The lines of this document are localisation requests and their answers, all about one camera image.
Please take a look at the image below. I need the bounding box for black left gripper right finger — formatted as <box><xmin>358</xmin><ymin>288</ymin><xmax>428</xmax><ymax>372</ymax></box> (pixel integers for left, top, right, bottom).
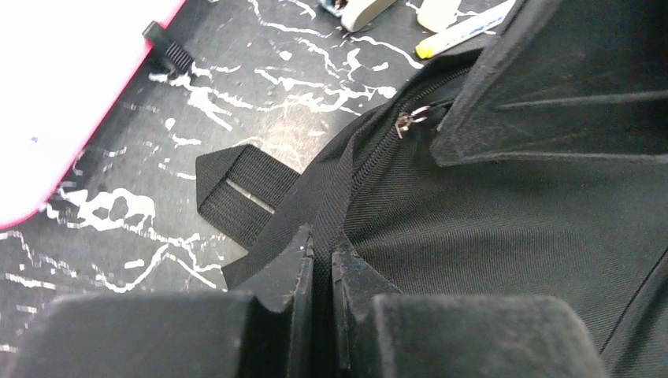
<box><xmin>332</xmin><ymin>235</ymin><xmax>607</xmax><ymax>377</ymax></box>

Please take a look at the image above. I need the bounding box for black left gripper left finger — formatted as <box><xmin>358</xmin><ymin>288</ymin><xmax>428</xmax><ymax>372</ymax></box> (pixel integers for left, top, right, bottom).
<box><xmin>5</xmin><ymin>226</ymin><xmax>314</xmax><ymax>377</ymax></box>

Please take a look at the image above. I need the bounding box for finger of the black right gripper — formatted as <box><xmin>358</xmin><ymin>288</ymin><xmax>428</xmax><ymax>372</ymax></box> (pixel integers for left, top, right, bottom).
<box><xmin>431</xmin><ymin>1</ymin><xmax>667</xmax><ymax>166</ymax></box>

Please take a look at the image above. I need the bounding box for black backpack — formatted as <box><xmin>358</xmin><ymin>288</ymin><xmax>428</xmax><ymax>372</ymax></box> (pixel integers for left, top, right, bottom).
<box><xmin>195</xmin><ymin>49</ymin><xmax>667</xmax><ymax>377</ymax></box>

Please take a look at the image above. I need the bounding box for white yellow marker pen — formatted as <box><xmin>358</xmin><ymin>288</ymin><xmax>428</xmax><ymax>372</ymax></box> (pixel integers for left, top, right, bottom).
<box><xmin>414</xmin><ymin>1</ymin><xmax>515</xmax><ymax>60</ymax></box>

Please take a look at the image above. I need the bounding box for orange highlighter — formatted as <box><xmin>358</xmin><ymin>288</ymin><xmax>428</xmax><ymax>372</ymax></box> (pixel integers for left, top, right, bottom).
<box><xmin>417</xmin><ymin>0</ymin><xmax>462</xmax><ymax>32</ymax></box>

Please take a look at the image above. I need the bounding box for pink framed whiteboard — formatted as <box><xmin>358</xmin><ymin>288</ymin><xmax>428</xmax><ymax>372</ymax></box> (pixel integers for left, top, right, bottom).
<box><xmin>1</xmin><ymin>1</ymin><xmax>182</xmax><ymax>228</ymax></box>

